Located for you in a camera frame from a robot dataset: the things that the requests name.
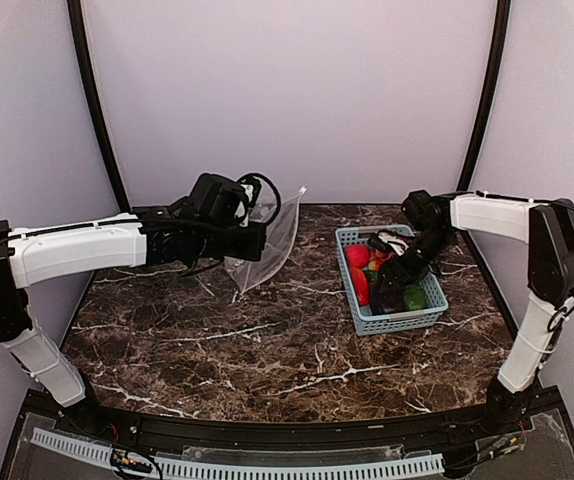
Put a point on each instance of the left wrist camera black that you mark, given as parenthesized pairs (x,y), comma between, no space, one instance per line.
(217,198)

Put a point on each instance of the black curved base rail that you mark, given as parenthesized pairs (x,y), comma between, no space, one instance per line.
(539,445)

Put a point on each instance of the purple toy eggplant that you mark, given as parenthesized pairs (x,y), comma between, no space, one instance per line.
(385,302)

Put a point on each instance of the red toy berry bunch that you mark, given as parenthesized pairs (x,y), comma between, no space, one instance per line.
(377,259)

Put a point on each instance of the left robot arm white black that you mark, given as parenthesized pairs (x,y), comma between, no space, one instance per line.
(146,236)

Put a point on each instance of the red round toy fruit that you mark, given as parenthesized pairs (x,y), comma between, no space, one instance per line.
(357,256)

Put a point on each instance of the green toy cucumber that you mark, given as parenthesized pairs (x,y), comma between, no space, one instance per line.
(413,295)

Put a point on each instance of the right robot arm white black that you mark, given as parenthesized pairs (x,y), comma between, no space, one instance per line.
(546,227)

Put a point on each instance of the black frame post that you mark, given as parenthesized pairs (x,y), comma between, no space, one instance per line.
(95,109)
(487,95)

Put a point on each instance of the red toy chili pepper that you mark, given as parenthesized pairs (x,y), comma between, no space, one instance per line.
(360,286)

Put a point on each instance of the black right frame post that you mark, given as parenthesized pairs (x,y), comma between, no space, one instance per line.
(487,95)

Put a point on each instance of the clear dotted zip top bag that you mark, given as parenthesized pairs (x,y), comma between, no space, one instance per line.
(280,240)

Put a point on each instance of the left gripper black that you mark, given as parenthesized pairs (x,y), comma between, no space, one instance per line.
(254,249)

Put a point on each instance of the black left frame post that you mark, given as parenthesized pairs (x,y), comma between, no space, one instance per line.
(95,109)

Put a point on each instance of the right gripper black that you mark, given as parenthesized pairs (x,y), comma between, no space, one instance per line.
(409,274)

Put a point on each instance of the white slotted cable duct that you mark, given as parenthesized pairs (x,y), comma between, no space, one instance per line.
(213,463)

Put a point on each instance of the light blue plastic basket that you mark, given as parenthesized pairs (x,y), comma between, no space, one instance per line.
(365,322)

